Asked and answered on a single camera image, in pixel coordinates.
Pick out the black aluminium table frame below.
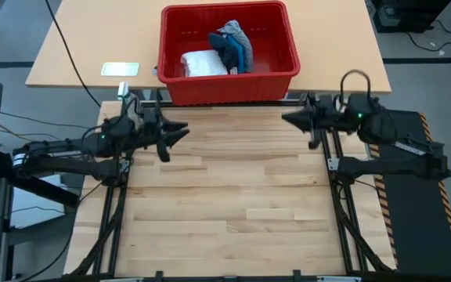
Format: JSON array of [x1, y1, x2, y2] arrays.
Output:
[[64, 92, 397, 282]]

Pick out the black floor equipment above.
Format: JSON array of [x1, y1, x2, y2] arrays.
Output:
[[370, 0, 451, 34]]

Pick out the bright blue cloth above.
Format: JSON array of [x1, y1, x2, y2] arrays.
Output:
[[225, 34, 247, 74]]

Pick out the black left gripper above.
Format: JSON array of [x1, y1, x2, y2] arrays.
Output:
[[131, 108, 191, 163]]

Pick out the black mat with hazard stripes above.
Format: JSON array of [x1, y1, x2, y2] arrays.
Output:
[[364, 108, 451, 277]]

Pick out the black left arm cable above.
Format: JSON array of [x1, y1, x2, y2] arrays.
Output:
[[110, 96, 143, 126]]

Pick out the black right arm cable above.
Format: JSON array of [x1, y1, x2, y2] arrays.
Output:
[[339, 69, 373, 107]]

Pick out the long black cable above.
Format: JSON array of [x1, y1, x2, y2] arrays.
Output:
[[44, 0, 102, 107]]

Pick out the white box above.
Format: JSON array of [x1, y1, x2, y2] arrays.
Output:
[[9, 174, 78, 230]]

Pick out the white card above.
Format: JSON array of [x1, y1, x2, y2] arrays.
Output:
[[100, 61, 140, 78]]

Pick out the grey shirt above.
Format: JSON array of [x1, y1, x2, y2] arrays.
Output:
[[216, 19, 255, 74]]

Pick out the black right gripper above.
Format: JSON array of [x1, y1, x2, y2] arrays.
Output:
[[280, 92, 346, 150]]

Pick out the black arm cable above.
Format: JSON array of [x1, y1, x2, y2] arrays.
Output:
[[110, 96, 143, 126], [339, 69, 373, 107]]

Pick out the light wooden desk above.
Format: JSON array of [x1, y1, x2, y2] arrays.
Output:
[[24, 0, 392, 95]]

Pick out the red plastic laundry basket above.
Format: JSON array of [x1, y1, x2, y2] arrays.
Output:
[[157, 0, 301, 107]]

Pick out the white textured cloth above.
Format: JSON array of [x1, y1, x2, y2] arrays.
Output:
[[180, 49, 229, 78]]

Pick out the dark navy towel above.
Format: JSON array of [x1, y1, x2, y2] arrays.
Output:
[[207, 32, 240, 74]]

